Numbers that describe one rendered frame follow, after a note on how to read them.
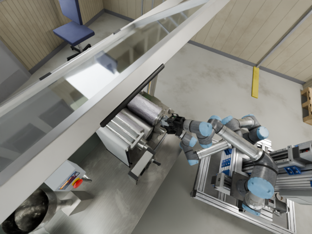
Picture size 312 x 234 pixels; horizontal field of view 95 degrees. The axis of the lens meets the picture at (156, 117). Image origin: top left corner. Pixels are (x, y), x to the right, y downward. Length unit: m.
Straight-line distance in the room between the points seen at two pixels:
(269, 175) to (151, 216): 1.53
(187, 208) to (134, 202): 1.14
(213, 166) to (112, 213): 1.46
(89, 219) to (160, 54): 1.19
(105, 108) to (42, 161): 0.09
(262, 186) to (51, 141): 0.97
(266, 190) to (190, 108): 1.95
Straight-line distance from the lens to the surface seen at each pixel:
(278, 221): 2.65
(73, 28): 3.19
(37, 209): 0.87
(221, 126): 0.98
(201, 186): 2.10
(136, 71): 0.24
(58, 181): 0.49
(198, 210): 2.32
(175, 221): 2.24
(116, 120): 0.80
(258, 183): 1.01
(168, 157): 1.31
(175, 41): 0.32
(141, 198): 1.25
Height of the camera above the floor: 2.15
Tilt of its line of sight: 62 degrees down
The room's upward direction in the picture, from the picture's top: 15 degrees clockwise
